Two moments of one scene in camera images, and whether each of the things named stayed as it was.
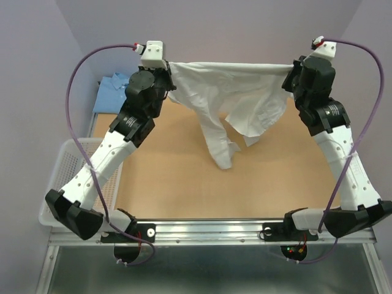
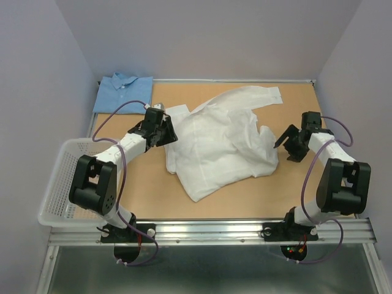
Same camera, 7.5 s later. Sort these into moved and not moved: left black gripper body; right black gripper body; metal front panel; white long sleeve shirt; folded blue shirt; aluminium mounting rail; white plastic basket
Moved: right black gripper body; white long sleeve shirt; left black gripper body
Not moved: folded blue shirt; white plastic basket; metal front panel; aluminium mounting rail
